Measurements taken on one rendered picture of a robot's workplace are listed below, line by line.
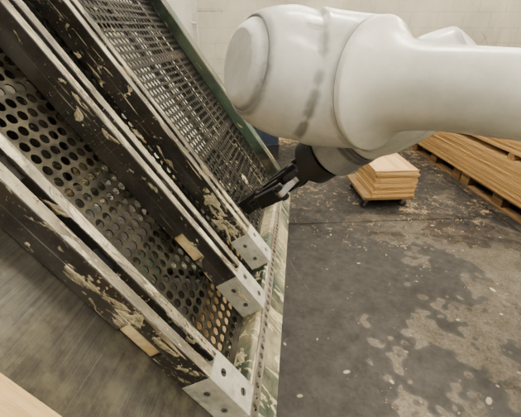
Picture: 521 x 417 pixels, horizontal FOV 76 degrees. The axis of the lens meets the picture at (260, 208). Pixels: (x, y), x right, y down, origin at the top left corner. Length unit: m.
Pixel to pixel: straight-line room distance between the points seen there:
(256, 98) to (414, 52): 0.11
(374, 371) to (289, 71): 1.88
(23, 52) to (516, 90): 0.79
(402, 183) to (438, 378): 1.92
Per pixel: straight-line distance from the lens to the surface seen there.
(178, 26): 1.75
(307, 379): 1.93
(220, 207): 1.00
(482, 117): 0.25
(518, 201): 3.87
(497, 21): 6.56
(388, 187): 3.44
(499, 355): 2.39
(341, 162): 0.47
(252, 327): 0.91
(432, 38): 0.41
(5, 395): 0.53
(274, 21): 0.27
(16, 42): 0.85
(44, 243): 0.59
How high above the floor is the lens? 1.58
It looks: 28 degrees down
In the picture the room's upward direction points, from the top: straight up
